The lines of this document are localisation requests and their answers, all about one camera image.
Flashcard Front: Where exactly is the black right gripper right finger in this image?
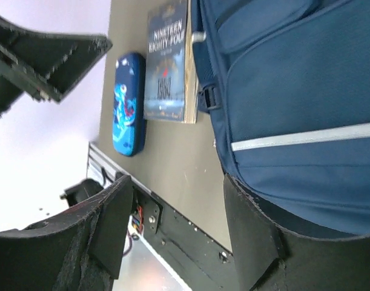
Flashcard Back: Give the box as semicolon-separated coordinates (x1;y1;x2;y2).
223;175;370;290

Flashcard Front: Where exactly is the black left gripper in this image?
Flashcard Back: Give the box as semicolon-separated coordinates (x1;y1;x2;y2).
0;16;113;117

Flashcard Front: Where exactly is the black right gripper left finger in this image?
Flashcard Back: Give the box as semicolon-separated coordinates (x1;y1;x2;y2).
0;176;133;290

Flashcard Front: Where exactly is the navy blue student backpack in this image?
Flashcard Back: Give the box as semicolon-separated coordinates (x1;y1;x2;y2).
191;1;370;238

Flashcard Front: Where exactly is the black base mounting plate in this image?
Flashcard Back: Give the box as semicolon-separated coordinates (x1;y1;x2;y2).
133;187;239;290

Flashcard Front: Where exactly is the blue dinosaur pencil case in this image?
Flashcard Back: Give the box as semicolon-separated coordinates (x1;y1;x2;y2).
112;52;147;156

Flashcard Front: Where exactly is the Nineteen Eighty-Four dark book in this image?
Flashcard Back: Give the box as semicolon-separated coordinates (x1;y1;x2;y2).
144;1;199;124

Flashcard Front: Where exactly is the aluminium frame rail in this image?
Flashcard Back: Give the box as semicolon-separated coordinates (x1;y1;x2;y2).
86;142;155;198

